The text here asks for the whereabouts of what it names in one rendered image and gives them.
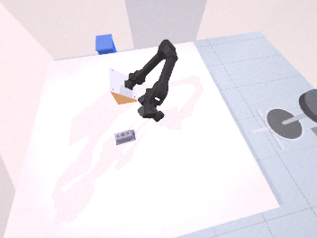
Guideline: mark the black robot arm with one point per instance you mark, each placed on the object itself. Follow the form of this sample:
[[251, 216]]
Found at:
[[166, 51]]

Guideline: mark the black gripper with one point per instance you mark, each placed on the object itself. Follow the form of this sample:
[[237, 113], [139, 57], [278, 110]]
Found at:
[[159, 114]]

